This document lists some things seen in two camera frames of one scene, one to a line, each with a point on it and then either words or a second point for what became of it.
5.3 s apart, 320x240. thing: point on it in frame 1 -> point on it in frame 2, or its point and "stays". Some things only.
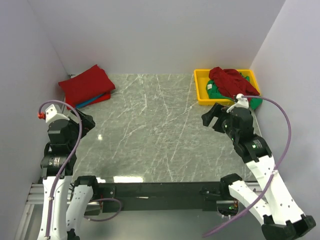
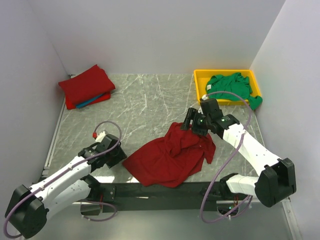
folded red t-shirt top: x=89 y=84 stays
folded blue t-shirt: x=79 y=105 stays
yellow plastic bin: x=202 y=77 stays
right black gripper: x=220 y=120 -> x=196 y=121
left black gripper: x=83 y=120 -> x=116 y=152
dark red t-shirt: x=231 y=82 -> x=172 y=158
